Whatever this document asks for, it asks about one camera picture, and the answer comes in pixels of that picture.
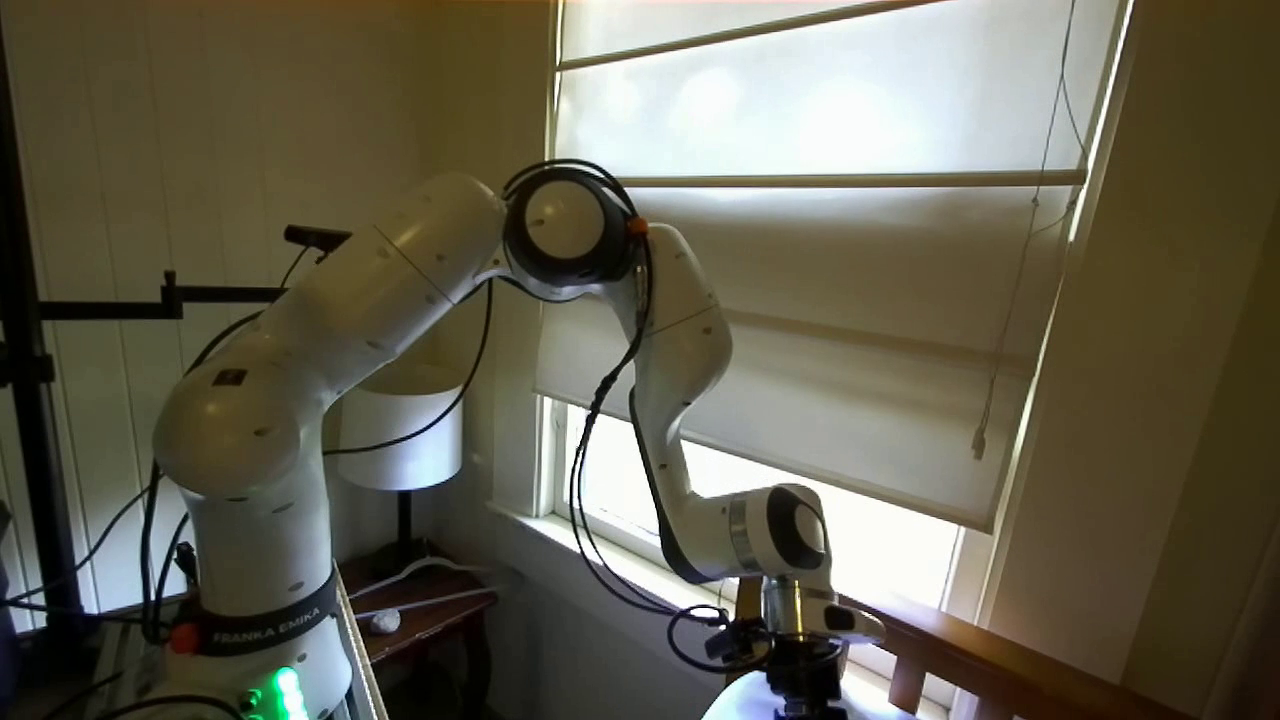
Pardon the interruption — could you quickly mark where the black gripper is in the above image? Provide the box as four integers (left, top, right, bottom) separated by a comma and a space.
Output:
741, 623, 850, 720

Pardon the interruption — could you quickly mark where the brown wooden side table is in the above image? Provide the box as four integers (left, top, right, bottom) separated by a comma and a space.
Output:
339, 536, 501, 720

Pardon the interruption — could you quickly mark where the cream roman window blind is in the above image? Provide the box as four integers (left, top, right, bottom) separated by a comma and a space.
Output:
534, 0, 1130, 536

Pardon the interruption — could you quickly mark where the white shade table lamp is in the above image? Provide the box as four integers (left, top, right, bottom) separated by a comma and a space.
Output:
324, 379, 466, 552

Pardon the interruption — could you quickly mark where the green status light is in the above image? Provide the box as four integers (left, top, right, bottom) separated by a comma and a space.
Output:
239, 663, 317, 720

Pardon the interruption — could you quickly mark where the black stand pole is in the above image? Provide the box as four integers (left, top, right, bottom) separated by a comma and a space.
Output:
0, 23, 89, 674

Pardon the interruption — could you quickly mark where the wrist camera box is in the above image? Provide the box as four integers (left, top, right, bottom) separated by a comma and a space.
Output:
815, 598, 892, 642

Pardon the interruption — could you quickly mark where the white window frame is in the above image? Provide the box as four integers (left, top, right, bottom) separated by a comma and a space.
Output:
528, 389, 967, 642

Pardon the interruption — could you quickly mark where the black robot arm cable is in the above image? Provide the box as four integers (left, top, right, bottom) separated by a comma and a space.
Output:
317, 157, 752, 674

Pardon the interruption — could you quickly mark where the thin blind pull cord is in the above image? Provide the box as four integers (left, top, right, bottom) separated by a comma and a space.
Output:
967, 0, 1087, 463

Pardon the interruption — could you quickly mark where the black camera on mount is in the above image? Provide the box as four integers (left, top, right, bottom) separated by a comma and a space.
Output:
34, 219, 355, 324

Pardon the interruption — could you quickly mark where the black base cable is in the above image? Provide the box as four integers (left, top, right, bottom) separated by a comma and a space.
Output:
0, 455, 193, 648

